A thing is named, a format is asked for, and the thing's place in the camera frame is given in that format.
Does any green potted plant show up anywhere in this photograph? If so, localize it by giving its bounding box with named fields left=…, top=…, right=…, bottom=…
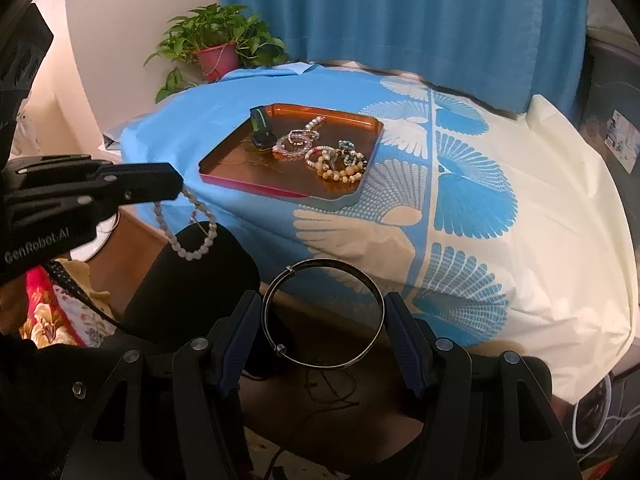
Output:
left=146, top=3, right=288, bottom=102

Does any dark cabinet with sticker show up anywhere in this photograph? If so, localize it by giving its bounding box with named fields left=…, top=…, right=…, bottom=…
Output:
left=574, top=39, right=640, bottom=196

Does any red floral cloth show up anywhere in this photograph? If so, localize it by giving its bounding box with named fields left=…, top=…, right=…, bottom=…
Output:
left=20, top=259, right=116, bottom=349

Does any black green watch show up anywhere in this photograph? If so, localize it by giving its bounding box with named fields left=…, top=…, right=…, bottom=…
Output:
left=250, top=106, right=277, bottom=151

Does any white pearl bracelet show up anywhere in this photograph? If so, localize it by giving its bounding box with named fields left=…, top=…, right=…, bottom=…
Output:
left=152, top=185, right=219, bottom=262

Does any blue curtain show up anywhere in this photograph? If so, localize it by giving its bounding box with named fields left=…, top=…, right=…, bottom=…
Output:
left=222, top=0, right=588, bottom=114

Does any thin metal bangle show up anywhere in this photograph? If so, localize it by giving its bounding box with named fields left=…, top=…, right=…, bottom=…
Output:
left=260, top=258, right=386, bottom=370

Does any red flower pot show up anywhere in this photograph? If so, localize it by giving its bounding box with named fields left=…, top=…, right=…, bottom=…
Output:
left=194, top=42, right=240, bottom=82

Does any white cable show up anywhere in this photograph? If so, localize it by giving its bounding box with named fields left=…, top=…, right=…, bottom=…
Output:
left=570, top=372, right=637, bottom=461

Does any clear crystal bead bracelet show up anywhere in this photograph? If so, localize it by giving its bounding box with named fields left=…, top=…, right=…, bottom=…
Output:
left=271, top=128, right=321, bottom=160

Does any blue patterned bed cover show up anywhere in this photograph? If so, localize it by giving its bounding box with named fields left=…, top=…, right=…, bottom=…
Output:
left=120, top=65, right=638, bottom=403

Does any orange metal tray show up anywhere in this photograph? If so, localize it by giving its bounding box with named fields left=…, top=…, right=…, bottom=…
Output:
left=198, top=103, right=383, bottom=211

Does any cream wooden bead bracelet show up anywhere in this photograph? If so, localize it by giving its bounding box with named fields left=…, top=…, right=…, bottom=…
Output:
left=314, top=146, right=369, bottom=184

